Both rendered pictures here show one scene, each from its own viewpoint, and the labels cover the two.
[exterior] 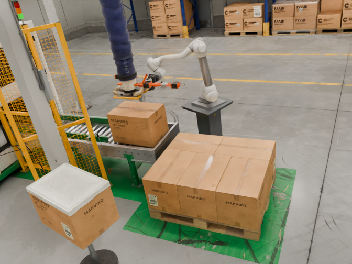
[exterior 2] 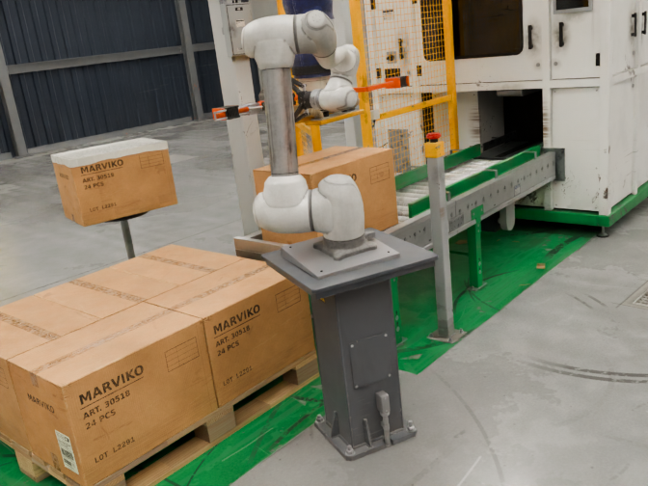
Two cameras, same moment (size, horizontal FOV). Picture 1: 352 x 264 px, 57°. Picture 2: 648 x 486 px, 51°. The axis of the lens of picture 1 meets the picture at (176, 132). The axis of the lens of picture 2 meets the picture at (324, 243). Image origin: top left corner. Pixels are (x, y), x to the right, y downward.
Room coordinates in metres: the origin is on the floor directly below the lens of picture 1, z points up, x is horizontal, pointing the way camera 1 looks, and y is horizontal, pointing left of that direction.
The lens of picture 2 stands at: (4.45, -2.80, 1.54)
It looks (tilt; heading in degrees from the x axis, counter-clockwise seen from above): 17 degrees down; 104
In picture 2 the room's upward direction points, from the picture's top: 7 degrees counter-clockwise
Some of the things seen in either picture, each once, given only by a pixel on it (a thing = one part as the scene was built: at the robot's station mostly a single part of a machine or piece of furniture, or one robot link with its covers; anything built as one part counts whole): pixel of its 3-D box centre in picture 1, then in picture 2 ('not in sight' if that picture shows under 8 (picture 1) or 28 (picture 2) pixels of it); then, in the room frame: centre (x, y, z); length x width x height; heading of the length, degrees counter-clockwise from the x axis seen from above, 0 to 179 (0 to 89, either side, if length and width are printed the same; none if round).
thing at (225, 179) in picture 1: (212, 174); (138, 338); (2.92, -0.33, 0.34); 1.20 x 1.00 x 0.40; 62
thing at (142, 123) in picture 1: (138, 123); (328, 197); (3.67, 0.45, 0.75); 0.60 x 0.40 x 0.40; 59
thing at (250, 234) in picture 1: (215, 193); (149, 392); (2.92, -0.33, 0.07); 1.20 x 1.00 x 0.14; 62
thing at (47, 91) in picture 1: (40, 85); (238, 29); (3.06, 1.21, 1.62); 0.20 x 0.05 x 0.30; 62
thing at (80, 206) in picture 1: (73, 202); (115, 179); (2.20, 0.95, 0.82); 0.60 x 0.40 x 0.40; 48
